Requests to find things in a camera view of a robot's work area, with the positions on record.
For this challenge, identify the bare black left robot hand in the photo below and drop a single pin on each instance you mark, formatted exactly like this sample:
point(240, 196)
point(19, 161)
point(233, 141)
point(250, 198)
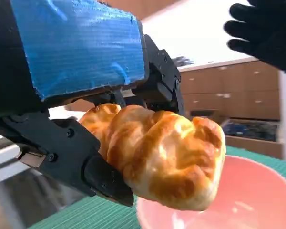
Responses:
point(74, 47)

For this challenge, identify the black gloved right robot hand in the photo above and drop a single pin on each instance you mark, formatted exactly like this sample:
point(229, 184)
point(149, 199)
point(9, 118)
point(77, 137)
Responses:
point(271, 28)

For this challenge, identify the long twisted toy bread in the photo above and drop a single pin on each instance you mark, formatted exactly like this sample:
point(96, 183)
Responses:
point(169, 155)

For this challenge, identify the pink bowl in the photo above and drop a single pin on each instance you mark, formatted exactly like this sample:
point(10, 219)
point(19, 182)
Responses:
point(252, 190)

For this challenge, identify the brown cardboard box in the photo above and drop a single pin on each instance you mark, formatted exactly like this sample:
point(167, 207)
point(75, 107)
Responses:
point(240, 83)

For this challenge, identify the open cardboard box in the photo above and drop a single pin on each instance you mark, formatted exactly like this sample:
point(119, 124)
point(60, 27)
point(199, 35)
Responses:
point(252, 148)

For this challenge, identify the green cutting mat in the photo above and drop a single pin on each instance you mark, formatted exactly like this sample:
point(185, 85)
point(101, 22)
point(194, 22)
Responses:
point(90, 214)

